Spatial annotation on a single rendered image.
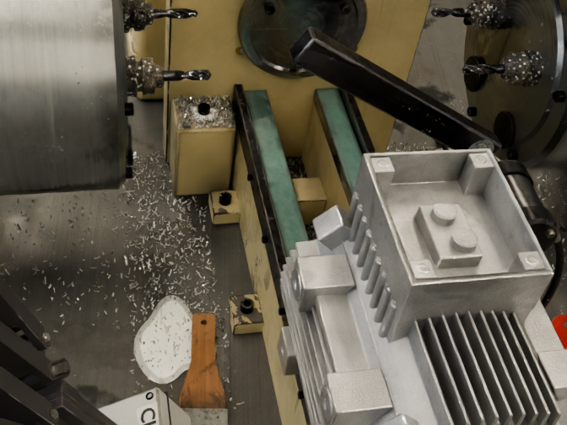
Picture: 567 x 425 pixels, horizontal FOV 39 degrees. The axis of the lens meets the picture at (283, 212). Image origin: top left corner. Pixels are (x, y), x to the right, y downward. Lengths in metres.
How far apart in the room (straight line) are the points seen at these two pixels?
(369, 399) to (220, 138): 0.48
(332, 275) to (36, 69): 0.29
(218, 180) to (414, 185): 0.42
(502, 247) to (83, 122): 0.35
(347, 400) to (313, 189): 0.48
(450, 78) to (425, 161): 0.69
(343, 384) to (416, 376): 0.05
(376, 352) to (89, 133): 0.31
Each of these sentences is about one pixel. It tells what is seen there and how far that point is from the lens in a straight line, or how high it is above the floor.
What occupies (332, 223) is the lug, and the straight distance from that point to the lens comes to 0.61.
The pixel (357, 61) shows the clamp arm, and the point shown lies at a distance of 0.71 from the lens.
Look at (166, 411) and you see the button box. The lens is 0.53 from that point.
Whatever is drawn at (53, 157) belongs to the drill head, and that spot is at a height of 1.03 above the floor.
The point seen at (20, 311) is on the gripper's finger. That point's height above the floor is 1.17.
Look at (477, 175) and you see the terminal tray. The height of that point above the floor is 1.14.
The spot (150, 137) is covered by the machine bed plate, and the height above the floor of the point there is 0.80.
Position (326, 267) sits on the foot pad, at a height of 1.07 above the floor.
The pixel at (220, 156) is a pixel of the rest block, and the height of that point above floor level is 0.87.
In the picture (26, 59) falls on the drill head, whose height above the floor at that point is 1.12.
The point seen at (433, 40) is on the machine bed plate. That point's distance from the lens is 1.36.
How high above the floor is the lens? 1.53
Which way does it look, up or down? 47 degrees down
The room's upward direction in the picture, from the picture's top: 11 degrees clockwise
